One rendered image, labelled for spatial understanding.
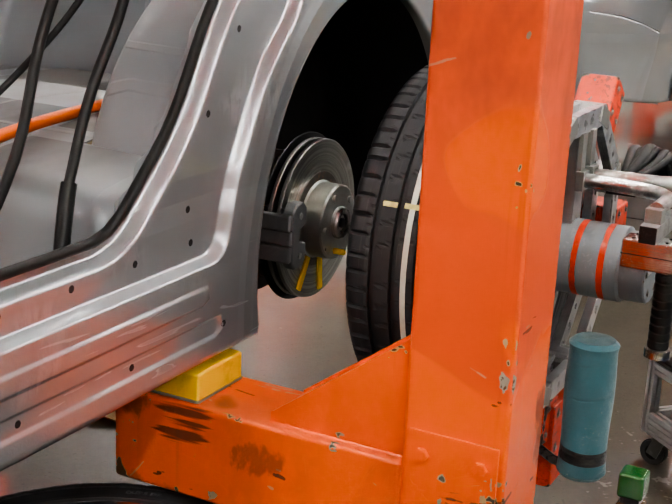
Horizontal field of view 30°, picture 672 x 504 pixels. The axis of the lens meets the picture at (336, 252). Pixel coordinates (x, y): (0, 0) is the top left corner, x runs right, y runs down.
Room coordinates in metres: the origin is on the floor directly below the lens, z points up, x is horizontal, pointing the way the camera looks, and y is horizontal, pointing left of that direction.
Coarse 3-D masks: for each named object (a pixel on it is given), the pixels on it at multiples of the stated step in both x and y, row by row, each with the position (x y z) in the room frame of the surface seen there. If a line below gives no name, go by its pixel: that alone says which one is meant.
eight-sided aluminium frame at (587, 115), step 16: (576, 112) 2.22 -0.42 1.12; (592, 112) 2.25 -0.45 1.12; (608, 112) 2.34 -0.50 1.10; (576, 128) 2.16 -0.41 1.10; (592, 128) 2.26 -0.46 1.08; (608, 128) 2.36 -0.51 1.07; (608, 144) 2.37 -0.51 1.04; (608, 160) 2.39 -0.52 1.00; (592, 192) 2.46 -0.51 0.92; (592, 208) 2.47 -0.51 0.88; (608, 208) 2.45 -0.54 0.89; (576, 304) 2.43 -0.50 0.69; (592, 304) 2.40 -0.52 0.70; (560, 320) 2.39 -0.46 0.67; (592, 320) 2.39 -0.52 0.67; (560, 336) 2.37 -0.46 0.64; (560, 352) 2.34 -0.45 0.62; (560, 368) 2.25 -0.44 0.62; (560, 384) 2.23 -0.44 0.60; (544, 400) 2.13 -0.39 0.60
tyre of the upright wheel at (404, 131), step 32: (416, 96) 2.21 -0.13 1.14; (384, 128) 2.17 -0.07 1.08; (416, 128) 2.14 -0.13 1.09; (384, 160) 2.12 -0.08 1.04; (416, 160) 2.11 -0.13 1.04; (384, 192) 2.09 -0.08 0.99; (352, 224) 2.09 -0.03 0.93; (384, 224) 2.07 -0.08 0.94; (416, 224) 2.04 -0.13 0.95; (352, 256) 2.08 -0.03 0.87; (384, 256) 2.05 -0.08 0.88; (352, 288) 2.08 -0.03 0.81; (384, 288) 2.05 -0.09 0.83; (352, 320) 2.09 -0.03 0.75; (384, 320) 2.06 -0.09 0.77
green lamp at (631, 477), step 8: (624, 472) 1.72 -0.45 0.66; (632, 472) 1.73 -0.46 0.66; (640, 472) 1.73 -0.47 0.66; (648, 472) 1.73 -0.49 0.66; (624, 480) 1.72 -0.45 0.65; (632, 480) 1.71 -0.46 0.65; (640, 480) 1.71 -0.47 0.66; (648, 480) 1.73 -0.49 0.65; (624, 488) 1.72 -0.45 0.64; (632, 488) 1.71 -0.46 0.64; (640, 488) 1.71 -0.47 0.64; (624, 496) 1.72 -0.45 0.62; (632, 496) 1.71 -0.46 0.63; (640, 496) 1.71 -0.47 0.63
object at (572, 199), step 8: (576, 144) 2.22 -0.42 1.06; (576, 152) 2.22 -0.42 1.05; (568, 160) 2.23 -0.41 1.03; (576, 160) 2.22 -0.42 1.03; (568, 168) 2.23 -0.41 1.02; (568, 176) 2.22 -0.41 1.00; (568, 184) 2.22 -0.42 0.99; (568, 192) 2.22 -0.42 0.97; (576, 192) 2.23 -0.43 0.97; (568, 200) 2.22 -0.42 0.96; (576, 200) 2.23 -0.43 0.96; (568, 208) 2.22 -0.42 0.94; (576, 208) 2.23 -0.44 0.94; (568, 216) 2.22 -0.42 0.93; (576, 216) 2.24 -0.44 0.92
